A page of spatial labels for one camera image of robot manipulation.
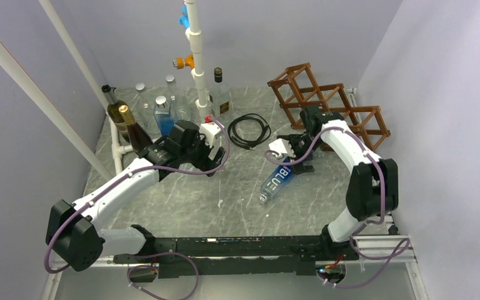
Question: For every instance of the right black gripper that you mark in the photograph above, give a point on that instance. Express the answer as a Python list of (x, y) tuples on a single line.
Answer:
[(299, 168)]

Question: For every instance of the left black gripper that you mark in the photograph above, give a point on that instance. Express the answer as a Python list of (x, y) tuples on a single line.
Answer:
[(206, 164)]

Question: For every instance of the blue Blue Dash bottle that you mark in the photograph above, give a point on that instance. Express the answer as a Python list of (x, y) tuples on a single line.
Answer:
[(278, 179)]

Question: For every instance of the clear bottle green label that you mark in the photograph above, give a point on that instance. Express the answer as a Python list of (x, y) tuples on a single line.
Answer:
[(178, 99)]

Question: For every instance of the blue square bottle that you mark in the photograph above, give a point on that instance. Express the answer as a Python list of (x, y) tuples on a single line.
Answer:
[(165, 115)]

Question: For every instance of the brown bottle gold foil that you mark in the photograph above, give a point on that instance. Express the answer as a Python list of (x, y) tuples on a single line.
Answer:
[(138, 137)]

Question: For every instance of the clear bottle white cap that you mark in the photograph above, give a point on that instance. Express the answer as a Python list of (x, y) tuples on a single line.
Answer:
[(145, 108)]

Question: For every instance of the green wine bottle silver foil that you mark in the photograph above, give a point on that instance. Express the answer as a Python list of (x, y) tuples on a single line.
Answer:
[(113, 110)]

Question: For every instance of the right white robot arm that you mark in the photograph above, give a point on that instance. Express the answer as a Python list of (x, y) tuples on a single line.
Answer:
[(373, 187)]

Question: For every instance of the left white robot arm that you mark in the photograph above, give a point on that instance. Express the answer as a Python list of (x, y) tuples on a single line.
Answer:
[(75, 232)]

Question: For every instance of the brown wooden wine rack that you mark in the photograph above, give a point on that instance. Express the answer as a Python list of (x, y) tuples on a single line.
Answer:
[(297, 87)]

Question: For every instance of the orange pipe-mounted fitting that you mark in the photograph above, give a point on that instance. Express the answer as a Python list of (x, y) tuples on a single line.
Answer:
[(184, 62)]

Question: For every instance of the blue pipe-mounted fitting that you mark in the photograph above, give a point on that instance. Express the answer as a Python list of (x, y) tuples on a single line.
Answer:
[(184, 20)]

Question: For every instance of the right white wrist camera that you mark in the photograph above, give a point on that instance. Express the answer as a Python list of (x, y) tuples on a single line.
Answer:
[(280, 148)]

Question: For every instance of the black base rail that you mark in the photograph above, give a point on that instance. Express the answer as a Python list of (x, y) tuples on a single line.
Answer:
[(165, 258)]

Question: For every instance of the white PVC pipe frame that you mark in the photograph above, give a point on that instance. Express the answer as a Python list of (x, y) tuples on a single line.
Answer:
[(21, 77)]

